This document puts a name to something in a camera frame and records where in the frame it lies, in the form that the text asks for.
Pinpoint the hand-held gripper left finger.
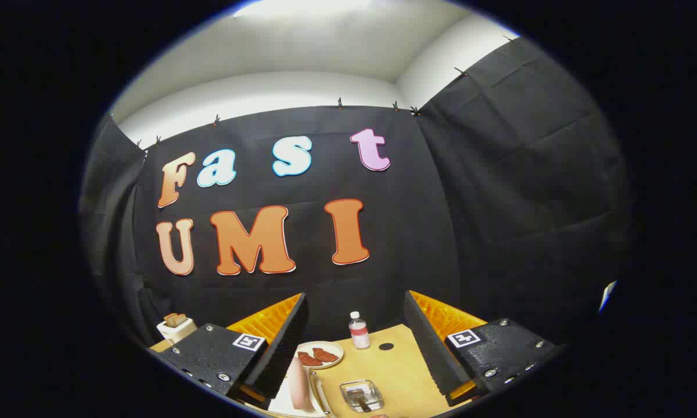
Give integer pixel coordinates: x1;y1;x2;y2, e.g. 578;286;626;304
147;292;310;407

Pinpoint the white dish rack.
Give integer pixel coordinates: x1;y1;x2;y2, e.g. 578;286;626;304
266;359;339;418

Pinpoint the clear water bottle red label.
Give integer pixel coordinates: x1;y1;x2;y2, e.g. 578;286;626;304
348;311;371;349

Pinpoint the white toaster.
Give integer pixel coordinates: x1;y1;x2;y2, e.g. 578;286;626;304
156;317;198;344

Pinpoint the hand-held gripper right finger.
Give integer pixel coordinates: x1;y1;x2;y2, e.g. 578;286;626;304
404;290;564;407

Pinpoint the pink plate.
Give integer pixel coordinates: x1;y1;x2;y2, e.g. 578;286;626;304
290;357;315;412

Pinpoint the cream plate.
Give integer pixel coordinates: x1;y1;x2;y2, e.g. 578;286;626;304
295;341;344;370

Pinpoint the metal wire basket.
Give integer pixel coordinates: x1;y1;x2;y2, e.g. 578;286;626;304
340;379;385;414

